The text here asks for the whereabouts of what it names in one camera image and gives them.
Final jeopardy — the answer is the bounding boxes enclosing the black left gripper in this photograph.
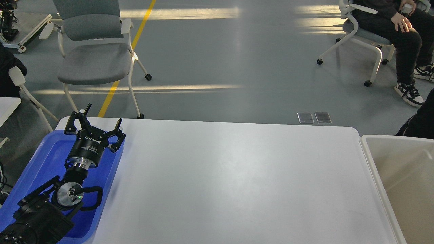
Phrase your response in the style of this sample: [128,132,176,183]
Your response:
[64,104,126,169]

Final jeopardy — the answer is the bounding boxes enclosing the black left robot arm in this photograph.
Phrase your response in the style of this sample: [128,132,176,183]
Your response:
[1,105,126,244]

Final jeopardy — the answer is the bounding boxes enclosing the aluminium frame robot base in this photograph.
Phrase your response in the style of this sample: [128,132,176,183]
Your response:
[0,0,52,53]

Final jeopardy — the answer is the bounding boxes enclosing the blue plastic tray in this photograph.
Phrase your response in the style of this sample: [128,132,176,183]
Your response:
[0,130,124,244]

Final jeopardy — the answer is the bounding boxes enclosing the white chair at left edge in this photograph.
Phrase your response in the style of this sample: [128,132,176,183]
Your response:
[9,66,59,133]

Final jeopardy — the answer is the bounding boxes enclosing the black jacket on chair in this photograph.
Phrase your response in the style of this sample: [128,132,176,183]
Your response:
[0,44,27,98]

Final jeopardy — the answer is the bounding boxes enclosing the grey office chair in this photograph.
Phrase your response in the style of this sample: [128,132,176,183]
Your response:
[39,0,152,119]

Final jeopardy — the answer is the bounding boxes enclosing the metal floor plate left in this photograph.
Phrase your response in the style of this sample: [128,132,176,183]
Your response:
[297,112,315,124]

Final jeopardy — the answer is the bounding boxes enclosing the metal floor plate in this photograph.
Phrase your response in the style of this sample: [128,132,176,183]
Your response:
[297,112,315,124]
[314,112,332,123]

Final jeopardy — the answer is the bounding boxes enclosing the metal floor plate right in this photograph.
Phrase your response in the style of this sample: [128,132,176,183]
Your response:
[314,112,332,123]

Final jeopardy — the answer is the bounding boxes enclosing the white chair with blue seat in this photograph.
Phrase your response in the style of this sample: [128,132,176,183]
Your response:
[316,0,396,87]

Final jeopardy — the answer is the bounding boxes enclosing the beige plastic bin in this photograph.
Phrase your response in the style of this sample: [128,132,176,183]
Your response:
[360,135,434,244]

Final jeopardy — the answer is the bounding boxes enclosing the standing person in black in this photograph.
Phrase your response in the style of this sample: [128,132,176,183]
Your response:
[396,93,434,139]

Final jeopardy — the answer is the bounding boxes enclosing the seated person in black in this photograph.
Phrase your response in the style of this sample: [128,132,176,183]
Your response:
[352,0,434,107]

